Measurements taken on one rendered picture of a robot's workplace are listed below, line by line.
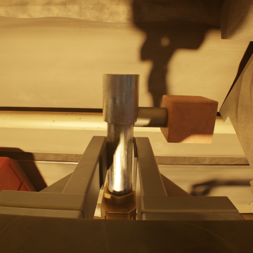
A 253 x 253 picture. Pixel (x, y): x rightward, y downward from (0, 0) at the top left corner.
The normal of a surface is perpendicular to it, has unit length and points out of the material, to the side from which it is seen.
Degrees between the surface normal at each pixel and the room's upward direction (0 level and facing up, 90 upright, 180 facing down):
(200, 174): 0
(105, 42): 0
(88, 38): 0
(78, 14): 13
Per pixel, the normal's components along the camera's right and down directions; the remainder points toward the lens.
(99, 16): -0.11, 0.79
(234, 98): -1.00, -0.03
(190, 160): -0.05, 0.50
